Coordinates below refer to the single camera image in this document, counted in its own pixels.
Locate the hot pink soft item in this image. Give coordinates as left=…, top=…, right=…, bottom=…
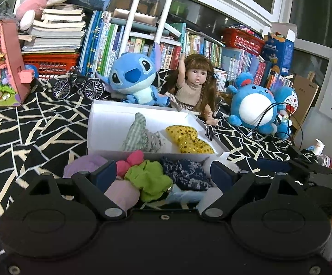
left=116, top=150, right=144, bottom=178

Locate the black white patterned cloth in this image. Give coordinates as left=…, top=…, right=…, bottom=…
left=0, top=79, right=288, bottom=274

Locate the white cardboard box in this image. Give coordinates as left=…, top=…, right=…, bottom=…
left=87, top=101, right=229, bottom=163

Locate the blue round plush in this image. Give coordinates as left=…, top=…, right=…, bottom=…
left=227, top=72, right=278, bottom=135

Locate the pink triangular dollhouse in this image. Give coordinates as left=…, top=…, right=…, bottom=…
left=0, top=20, right=34, bottom=107

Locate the blue Stitch plush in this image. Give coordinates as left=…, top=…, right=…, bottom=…
left=98, top=42, right=170, bottom=107

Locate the brown-haired doll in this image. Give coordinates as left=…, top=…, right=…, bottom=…
left=163, top=54, right=218, bottom=125

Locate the purple plush toy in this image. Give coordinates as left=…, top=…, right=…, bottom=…
left=63, top=155, right=108, bottom=178

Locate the black cable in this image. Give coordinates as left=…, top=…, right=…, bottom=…
left=247, top=101, right=304, bottom=147

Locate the orange plastic basket left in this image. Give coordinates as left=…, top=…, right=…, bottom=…
left=22, top=52, right=80, bottom=79

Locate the navy floral fabric item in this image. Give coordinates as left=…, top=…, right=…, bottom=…
left=160, top=157, right=211, bottom=191

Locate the row of upright books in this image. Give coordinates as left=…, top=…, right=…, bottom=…
left=79, top=11, right=292, bottom=92

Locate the miniature metal bicycle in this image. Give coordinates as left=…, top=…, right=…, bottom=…
left=51, top=66, right=106, bottom=101

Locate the yellow sequin bow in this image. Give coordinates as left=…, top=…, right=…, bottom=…
left=165, top=125, right=214, bottom=154

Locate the stack of grey books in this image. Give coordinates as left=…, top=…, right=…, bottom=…
left=19, top=4, right=87, bottom=53

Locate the Doraemon plush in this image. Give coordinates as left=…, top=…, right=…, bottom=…
left=273, top=86, right=299, bottom=140

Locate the blue cardboard box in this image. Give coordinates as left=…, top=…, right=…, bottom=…
left=261, top=32, right=294, bottom=76

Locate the red basket on books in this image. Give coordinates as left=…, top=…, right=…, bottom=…
left=222, top=27, right=265, bottom=55

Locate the light blue fabric item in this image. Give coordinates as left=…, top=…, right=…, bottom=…
left=165, top=184, right=209, bottom=204

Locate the green fabric scrunchie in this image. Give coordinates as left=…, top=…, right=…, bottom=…
left=124, top=160, right=173, bottom=202

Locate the pink white plush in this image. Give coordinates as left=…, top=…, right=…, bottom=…
left=16, top=0, right=67, bottom=31

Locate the green gingham fabric item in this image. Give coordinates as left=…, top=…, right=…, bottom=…
left=121, top=112, right=163, bottom=153

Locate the white ladder frame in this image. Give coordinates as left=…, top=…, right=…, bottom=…
left=119, top=0, right=173, bottom=57

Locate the pale pink soft item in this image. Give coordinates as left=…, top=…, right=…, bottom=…
left=104, top=179, right=140, bottom=211

